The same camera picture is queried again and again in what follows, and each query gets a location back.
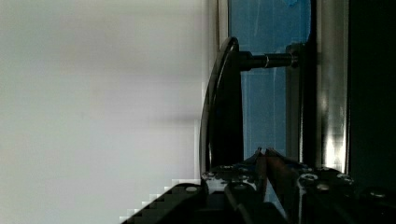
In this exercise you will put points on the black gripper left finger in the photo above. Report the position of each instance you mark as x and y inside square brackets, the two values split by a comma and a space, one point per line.
[217, 178]

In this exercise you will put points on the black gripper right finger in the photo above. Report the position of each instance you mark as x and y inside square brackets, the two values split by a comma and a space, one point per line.
[284, 175]

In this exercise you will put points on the silver black toaster oven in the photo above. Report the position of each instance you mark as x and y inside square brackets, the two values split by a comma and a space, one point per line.
[313, 79]

